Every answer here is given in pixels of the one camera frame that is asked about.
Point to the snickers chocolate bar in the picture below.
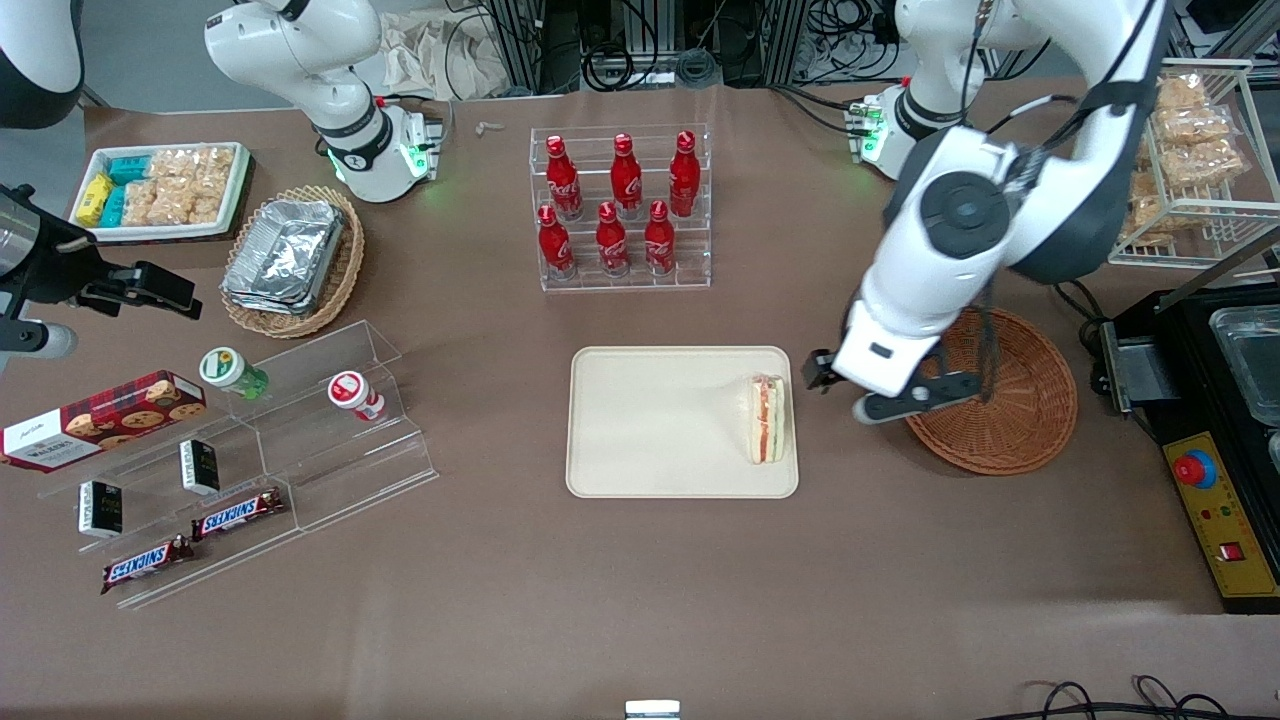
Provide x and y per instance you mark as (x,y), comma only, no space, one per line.
(238,513)
(145,564)

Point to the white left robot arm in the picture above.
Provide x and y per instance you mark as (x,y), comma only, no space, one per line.
(960,210)

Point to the brown wicker basket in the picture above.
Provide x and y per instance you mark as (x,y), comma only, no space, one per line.
(1020,420)

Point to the clear glass container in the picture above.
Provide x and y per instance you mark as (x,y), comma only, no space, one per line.
(1250,360)

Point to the red cola bottle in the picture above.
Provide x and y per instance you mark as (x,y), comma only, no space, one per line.
(555,250)
(684,180)
(659,245)
(612,245)
(626,180)
(563,185)

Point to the red yogurt cup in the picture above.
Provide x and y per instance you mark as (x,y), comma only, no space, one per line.
(352,393)

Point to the small beige clip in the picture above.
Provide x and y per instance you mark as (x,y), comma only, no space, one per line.
(490,127)

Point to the red tartan cookie box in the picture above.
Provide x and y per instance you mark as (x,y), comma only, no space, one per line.
(100,420)

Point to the red emergency stop button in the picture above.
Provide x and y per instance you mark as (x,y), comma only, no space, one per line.
(1194,469)

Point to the clear bag of rice crackers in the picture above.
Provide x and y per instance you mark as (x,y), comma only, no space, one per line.
(190,203)
(214,166)
(172,164)
(140,203)

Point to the clear acrylic bottle rack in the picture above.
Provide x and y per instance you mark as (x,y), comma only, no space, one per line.
(700,270)

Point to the beige cloth bag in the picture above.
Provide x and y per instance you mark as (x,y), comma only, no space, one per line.
(430,55)

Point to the yellow snack packet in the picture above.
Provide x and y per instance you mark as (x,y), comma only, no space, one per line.
(93,198)

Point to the beige plastic tray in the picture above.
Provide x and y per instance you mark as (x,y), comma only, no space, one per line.
(660,420)

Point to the white snack tray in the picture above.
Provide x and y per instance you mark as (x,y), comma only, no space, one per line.
(235,205)

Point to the clear acrylic stepped shelf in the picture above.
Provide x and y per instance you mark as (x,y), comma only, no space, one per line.
(340,470)

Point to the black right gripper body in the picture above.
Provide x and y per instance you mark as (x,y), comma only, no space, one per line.
(52,277)

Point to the light wicker basket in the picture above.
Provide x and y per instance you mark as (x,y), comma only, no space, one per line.
(345,270)

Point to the bagged fried snack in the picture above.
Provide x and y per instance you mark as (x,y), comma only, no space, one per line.
(1150,190)
(1140,230)
(1182,93)
(1195,127)

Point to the small black box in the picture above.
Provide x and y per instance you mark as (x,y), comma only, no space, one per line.
(200,466)
(100,508)

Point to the teal snack packet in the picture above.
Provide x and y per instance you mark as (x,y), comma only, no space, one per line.
(114,206)
(128,169)

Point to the black appliance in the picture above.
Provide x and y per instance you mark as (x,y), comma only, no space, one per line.
(1190,330)

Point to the triangular sandwich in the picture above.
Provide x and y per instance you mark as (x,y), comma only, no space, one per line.
(768,420)

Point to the small silver object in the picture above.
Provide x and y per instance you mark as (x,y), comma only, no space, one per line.
(652,710)

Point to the grey metal bracket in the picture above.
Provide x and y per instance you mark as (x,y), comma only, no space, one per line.
(1135,370)

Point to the stack of foil trays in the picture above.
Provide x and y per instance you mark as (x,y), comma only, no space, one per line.
(285,255)

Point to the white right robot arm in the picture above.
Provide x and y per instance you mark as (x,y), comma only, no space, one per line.
(330,90)

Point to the green yogurt cup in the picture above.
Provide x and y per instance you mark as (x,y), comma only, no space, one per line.
(228,370)

